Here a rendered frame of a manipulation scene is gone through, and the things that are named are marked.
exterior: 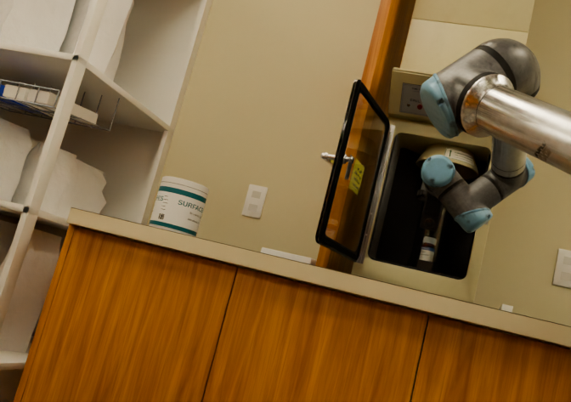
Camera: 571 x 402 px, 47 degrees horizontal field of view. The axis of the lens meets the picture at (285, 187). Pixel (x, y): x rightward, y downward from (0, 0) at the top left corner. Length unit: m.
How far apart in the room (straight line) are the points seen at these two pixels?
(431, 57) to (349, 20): 0.63
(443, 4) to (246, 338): 1.08
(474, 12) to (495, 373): 1.00
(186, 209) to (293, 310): 0.42
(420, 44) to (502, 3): 0.25
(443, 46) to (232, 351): 1.01
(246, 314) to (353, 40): 1.23
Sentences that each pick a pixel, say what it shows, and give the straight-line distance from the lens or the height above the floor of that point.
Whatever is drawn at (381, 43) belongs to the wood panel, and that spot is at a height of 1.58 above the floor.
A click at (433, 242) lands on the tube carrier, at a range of 1.83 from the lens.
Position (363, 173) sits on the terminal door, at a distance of 1.68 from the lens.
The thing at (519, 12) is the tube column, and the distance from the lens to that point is 1.98.
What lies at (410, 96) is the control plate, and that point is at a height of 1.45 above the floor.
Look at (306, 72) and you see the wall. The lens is 2.42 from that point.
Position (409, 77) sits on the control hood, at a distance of 1.78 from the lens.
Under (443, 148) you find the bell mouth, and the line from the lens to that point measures 1.85.
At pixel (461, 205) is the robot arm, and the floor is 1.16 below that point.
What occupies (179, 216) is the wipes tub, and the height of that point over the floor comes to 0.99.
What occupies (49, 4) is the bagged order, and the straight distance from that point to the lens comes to 2.24.
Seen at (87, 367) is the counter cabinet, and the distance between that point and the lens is 1.70.
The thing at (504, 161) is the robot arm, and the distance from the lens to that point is 1.52.
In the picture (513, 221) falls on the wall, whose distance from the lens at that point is 2.22.
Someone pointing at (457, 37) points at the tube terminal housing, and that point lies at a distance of 1.94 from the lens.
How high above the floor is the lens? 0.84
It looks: 10 degrees up
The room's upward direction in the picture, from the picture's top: 15 degrees clockwise
